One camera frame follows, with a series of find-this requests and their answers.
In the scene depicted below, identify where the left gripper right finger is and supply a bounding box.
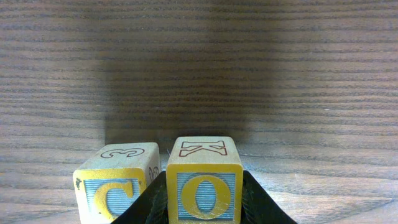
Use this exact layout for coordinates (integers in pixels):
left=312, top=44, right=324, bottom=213
left=241, top=170, right=297, bottom=224

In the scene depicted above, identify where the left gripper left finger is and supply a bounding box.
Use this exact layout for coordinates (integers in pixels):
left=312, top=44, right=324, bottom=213
left=111, top=171, right=168, bottom=224

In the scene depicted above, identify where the yellow C block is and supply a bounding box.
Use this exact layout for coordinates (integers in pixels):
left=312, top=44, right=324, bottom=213
left=73, top=142, right=161, bottom=223

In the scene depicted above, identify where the yellow O block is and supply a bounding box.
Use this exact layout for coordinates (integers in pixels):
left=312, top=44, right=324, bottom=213
left=166, top=136, right=243, bottom=224

